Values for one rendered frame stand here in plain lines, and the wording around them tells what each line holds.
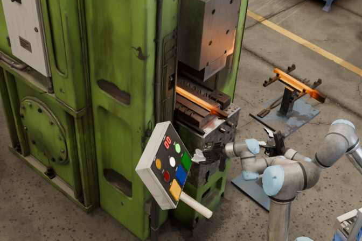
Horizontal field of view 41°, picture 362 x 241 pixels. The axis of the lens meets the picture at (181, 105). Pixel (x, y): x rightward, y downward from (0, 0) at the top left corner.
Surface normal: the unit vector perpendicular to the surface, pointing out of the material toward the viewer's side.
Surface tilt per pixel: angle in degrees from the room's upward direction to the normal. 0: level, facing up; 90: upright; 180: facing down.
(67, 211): 0
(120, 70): 89
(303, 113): 0
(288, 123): 0
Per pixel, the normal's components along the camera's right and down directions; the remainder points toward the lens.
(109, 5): -0.65, 0.45
